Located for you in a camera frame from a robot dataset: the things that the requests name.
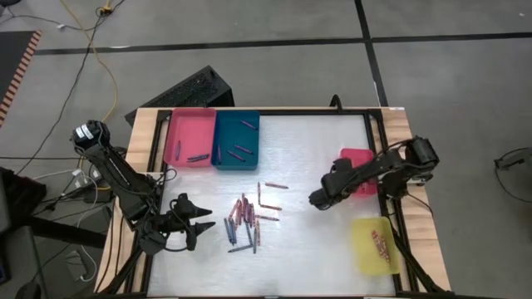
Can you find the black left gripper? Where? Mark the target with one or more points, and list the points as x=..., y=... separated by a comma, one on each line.
x=180, y=216

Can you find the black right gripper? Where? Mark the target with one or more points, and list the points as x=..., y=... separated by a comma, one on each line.
x=336, y=184

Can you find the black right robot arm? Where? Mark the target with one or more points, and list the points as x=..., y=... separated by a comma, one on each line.
x=415, y=160

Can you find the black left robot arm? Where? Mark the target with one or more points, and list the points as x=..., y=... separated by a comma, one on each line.
x=120, y=178

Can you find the small pink plastic tray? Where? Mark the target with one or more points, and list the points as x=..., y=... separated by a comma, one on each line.
x=357, y=155

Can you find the yellow plastic tray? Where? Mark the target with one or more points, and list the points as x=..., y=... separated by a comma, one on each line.
x=365, y=257

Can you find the black table-edge clip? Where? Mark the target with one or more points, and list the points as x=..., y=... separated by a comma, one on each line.
x=336, y=101

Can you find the large pink plastic tray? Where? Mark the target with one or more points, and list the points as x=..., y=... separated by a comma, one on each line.
x=195, y=128

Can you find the blue plastic tray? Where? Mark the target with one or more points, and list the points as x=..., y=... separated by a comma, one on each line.
x=232, y=133

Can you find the grey power adapter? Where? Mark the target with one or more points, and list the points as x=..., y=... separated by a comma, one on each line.
x=77, y=266

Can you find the black desk bar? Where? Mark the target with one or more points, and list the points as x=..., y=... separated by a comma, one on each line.
x=66, y=232

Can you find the black fabric chair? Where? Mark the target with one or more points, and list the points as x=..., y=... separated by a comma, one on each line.
x=21, y=199

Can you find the black computer mouse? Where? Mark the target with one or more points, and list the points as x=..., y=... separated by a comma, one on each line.
x=29, y=290

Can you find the black mat with striped edge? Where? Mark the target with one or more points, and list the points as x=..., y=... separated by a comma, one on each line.
x=12, y=54

